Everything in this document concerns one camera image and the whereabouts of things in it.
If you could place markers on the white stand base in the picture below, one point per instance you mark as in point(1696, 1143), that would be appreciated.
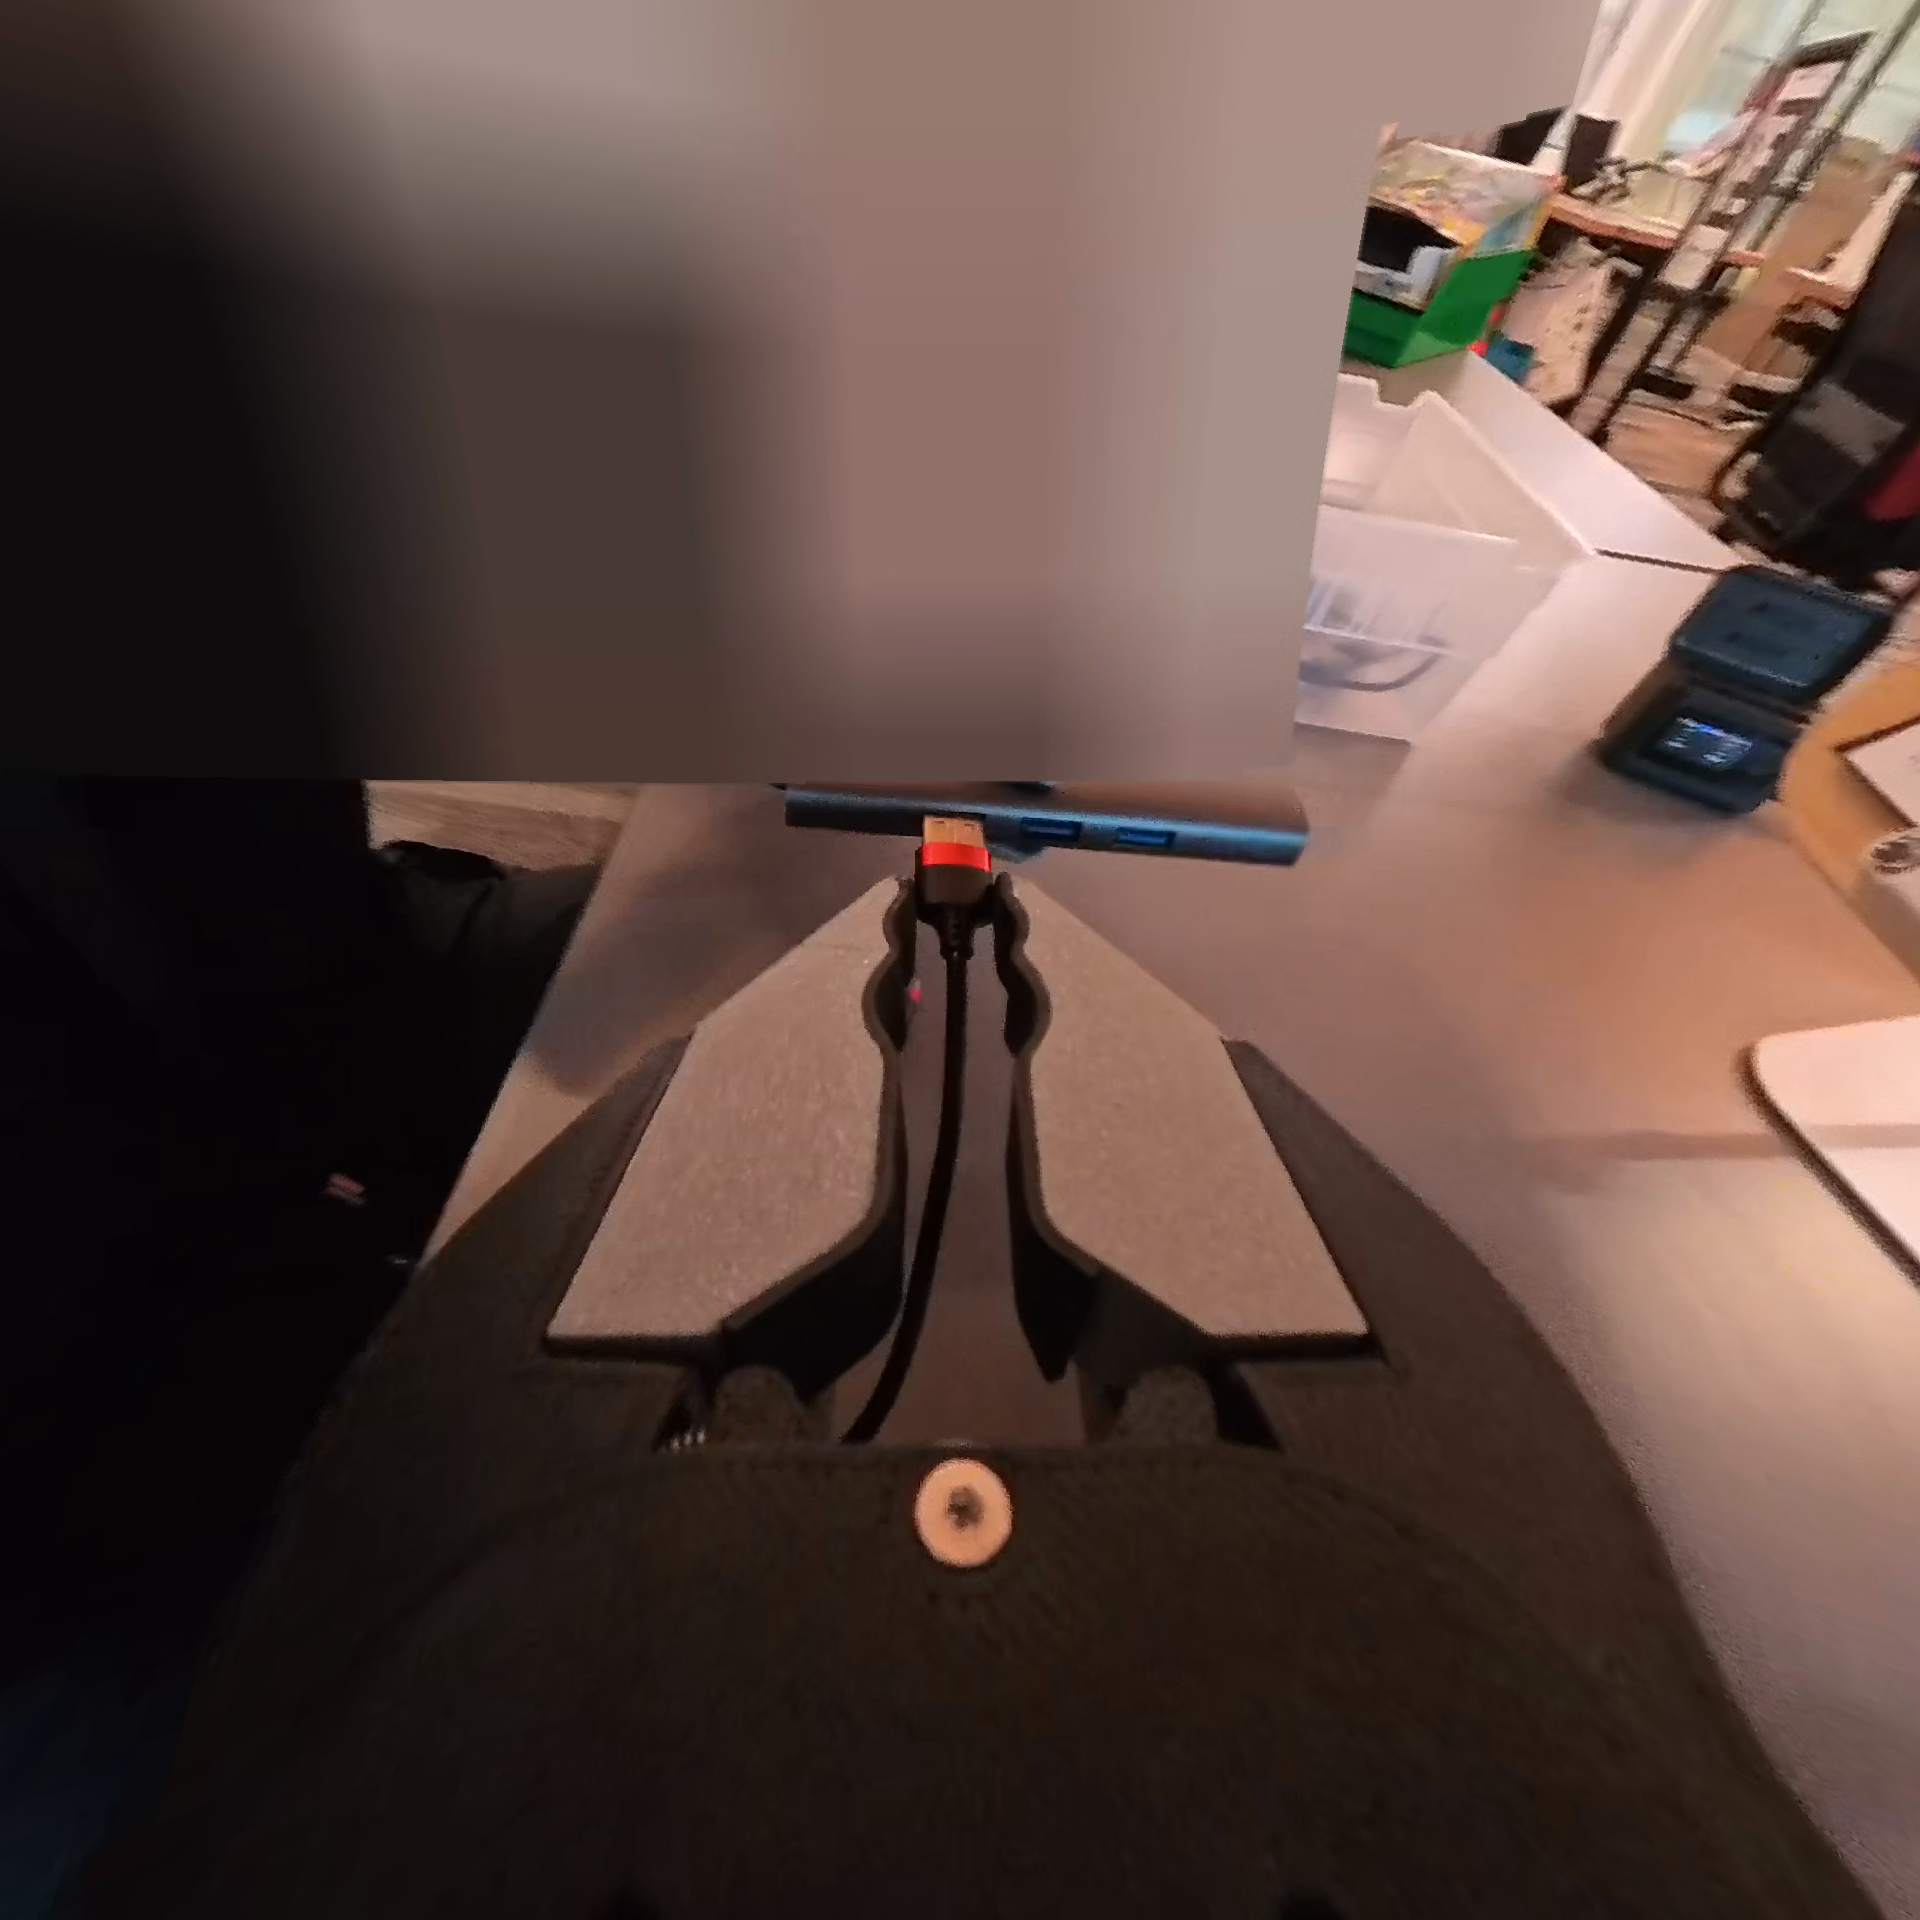
point(1860, 1109)

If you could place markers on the wooden background table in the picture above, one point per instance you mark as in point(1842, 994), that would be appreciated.
point(1650, 225)

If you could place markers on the small black display device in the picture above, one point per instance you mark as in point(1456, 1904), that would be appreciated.
point(1723, 692)

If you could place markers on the white sheet holder bar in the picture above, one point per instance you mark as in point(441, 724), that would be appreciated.
point(1898, 853)

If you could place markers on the black office chair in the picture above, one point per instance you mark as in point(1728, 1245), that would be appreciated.
point(1844, 436)

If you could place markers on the grey usb hub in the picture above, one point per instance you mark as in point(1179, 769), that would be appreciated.
point(1201, 832)

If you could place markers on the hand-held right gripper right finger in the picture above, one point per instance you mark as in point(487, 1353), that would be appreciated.
point(1184, 1184)

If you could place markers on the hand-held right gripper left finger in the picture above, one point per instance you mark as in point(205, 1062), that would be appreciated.
point(733, 1184)

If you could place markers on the clear plastic box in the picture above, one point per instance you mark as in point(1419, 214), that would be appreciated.
point(1394, 599)

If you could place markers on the green box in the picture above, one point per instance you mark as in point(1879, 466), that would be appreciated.
point(1441, 317)

